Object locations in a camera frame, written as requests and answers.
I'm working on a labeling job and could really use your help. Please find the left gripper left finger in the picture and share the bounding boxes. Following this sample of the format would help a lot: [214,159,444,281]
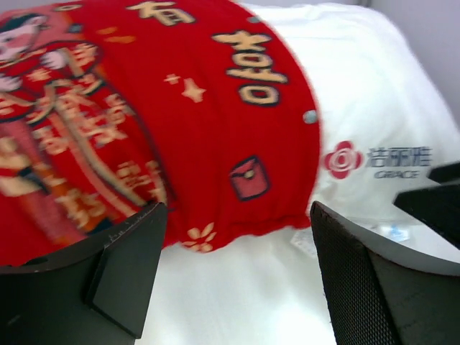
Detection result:
[1,203,167,345]

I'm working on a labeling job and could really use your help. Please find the red printed pillowcase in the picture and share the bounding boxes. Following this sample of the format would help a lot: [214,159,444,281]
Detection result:
[1,1,320,265]

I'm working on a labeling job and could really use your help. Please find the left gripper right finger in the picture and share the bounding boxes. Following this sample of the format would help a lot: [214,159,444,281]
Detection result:
[310,202,459,345]

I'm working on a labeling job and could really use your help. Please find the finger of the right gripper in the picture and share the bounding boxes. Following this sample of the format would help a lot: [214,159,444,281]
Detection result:
[393,162,459,248]

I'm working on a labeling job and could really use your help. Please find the white pillow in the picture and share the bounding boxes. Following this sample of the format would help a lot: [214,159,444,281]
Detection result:
[141,4,459,344]

